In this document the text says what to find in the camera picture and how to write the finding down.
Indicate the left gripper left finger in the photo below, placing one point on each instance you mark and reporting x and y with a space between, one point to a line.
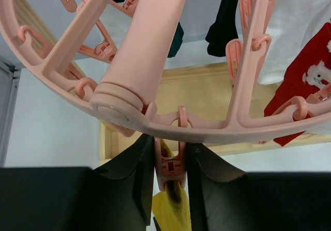
115 196

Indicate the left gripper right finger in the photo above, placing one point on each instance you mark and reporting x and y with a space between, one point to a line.
224 197

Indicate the mustard yellow sock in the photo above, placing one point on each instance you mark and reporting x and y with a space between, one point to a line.
170 206

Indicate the red santa sock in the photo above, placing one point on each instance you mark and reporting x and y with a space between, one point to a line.
307 74

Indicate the dark green sock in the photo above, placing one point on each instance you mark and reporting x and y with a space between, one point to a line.
176 42

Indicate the pink round clip hanger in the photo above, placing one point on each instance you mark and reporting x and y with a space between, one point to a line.
119 85

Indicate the wooden clothes rack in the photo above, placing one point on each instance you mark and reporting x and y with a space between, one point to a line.
203 86

